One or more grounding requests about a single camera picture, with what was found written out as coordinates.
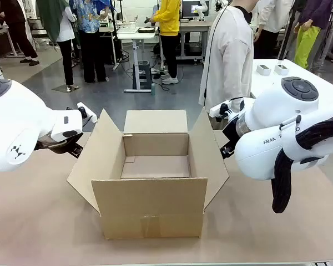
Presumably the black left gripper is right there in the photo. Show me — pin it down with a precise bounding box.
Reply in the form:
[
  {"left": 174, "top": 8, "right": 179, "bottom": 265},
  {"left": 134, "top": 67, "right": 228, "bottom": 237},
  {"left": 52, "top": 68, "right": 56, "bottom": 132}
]
[{"left": 34, "top": 132, "right": 85, "bottom": 159}]

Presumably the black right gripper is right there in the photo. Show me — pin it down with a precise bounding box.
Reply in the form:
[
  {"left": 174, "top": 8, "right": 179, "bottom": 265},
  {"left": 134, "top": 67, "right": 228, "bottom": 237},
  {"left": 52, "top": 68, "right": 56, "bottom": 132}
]
[{"left": 220, "top": 115, "right": 241, "bottom": 160}]

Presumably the brown cardboard box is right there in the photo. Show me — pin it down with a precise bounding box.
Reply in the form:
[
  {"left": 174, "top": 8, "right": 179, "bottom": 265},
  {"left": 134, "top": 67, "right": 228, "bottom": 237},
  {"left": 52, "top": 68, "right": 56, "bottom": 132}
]
[{"left": 66, "top": 109, "right": 230, "bottom": 241}]

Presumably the person's left forearm white sleeve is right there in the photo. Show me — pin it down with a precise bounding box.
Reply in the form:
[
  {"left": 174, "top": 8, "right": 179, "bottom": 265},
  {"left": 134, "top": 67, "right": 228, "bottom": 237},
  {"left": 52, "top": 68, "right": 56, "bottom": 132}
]
[{"left": 233, "top": 59, "right": 255, "bottom": 99}]

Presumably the grey floor plate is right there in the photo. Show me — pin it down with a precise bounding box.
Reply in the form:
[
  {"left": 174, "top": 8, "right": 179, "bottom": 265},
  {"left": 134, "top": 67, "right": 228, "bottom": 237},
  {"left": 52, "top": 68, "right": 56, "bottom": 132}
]
[{"left": 52, "top": 84, "right": 80, "bottom": 94}]

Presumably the small white box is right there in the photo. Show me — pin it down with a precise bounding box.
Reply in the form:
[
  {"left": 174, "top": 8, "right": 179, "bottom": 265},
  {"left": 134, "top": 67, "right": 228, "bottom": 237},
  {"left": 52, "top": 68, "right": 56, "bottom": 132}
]
[
  {"left": 256, "top": 64, "right": 271, "bottom": 76},
  {"left": 274, "top": 64, "right": 290, "bottom": 76}
]

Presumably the person in white cardigan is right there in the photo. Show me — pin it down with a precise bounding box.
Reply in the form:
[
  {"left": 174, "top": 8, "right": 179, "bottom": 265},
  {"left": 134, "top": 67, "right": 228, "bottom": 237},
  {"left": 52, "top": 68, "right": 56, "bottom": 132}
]
[{"left": 198, "top": 0, "right": 260, "bottom": 108}]

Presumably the bystander with green scarf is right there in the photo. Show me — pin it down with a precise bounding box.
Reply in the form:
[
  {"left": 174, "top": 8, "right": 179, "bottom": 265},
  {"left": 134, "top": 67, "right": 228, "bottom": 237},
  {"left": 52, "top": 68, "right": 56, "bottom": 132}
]
[{"left": 35, "top": 0, "right": 80, "bottom": 92}]

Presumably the bystander in blue floral shirt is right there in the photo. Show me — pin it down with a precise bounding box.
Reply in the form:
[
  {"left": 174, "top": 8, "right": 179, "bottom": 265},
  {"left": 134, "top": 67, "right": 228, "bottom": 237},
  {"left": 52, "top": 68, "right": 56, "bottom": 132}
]
[{"left": 69, "top": 0, "right": 110, "bottom": 83}]

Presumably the dark step stool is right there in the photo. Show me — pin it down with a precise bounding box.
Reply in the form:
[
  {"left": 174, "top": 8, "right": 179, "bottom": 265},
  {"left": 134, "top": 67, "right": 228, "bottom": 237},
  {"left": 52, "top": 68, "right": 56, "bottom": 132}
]
[{"left": 132, "top": 62, "right": 153, "bottom": 90}]

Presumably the grey workbench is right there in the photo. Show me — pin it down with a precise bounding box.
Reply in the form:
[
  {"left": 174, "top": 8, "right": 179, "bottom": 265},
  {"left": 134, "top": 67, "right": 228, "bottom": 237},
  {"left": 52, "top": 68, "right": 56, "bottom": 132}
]
[{"left": 179, "top": 21, "right": 212, "bottom": 63}]

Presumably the bystander in lime green trousers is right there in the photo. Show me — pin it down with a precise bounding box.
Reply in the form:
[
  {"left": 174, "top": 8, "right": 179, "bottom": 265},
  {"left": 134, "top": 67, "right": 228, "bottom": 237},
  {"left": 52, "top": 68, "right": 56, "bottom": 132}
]
[{"left": 293, "top": 0, "right": 333, "bottom": 70}]

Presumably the black pole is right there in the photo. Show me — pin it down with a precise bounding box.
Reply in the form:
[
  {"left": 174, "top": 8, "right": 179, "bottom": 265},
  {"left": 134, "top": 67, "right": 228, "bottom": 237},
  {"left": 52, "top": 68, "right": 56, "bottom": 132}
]
[{"left": 277, "top": 0, "right": 299, "bottom": 61}]

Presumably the bystander in black clothes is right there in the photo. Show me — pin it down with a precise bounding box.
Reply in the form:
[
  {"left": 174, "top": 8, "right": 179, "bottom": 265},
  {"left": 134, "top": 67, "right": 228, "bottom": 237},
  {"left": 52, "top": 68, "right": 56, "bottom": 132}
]
[{"left": 1, "top": 0, "right": 41, "bottom": 67}]

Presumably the bystander in grey trousers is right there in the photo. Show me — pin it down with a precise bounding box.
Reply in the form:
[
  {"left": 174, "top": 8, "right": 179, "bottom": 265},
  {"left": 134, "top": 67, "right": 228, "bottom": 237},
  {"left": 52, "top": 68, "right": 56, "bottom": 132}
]
[{"left": 310, "top": 0, "right": 333, "bottom": 75}]

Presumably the bystander in white jacket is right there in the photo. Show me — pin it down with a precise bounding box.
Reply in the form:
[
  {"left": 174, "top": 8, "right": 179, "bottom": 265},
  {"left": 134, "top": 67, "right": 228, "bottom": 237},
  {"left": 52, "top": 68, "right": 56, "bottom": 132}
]
[{"left": 252, "top": 0, "right": 296, "bottom": 59}]

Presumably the bystander in yellow hoodie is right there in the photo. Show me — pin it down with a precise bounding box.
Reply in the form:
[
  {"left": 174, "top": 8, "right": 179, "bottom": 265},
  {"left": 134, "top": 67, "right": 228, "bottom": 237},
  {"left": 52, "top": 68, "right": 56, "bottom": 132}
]
[{"left": 145, "top": 0, "right": 181, "bottom": 85}]

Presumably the wooden side desk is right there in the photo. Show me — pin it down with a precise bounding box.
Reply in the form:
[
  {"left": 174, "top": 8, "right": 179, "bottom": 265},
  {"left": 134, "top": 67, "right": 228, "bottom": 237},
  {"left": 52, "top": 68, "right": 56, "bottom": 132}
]
[{"left": 0, "top": 23, "right": 19, "bottom": 58}]

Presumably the computer monitor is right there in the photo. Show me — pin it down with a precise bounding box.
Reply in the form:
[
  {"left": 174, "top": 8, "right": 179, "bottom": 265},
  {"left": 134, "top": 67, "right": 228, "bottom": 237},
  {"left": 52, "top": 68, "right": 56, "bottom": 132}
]
[{"left": 182, "top": 0, "right": 211, "bottom": 19}]

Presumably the white standing desk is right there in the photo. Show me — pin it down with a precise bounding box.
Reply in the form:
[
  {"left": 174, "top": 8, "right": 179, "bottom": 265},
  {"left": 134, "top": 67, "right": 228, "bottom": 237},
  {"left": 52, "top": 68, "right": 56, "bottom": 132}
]
[{"left": 115, "top": 23, "right": 163, "bottom": 94}]

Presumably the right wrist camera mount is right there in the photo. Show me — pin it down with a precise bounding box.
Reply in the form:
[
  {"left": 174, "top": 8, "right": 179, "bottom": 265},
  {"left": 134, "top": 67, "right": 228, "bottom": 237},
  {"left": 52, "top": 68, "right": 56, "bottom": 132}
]
[{"left": 209, "top": 100, "right": 233, "bottom": 122}]

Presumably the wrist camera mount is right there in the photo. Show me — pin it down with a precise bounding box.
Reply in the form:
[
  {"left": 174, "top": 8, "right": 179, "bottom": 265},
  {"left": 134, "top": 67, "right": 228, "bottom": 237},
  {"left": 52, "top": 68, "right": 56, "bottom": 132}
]
[
  {"left": 65, "top": 102, "right": 97, "bottom": 125},
  {"left": 209, "top": 100, "right": 233, "bottom": 122}
]

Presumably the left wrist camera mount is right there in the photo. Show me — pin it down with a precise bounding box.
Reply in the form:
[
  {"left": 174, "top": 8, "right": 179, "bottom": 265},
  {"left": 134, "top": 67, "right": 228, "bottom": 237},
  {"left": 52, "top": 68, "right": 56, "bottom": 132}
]
[{"left": 65, "top": 102, "right": 97, "bottom": 125}]

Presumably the black cable bundle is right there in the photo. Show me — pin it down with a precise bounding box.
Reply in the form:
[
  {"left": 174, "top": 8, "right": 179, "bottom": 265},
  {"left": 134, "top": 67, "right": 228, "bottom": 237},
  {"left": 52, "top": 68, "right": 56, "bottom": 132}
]
[{"left": 271, "top": 112, "right": 333, "bottom": 214}]

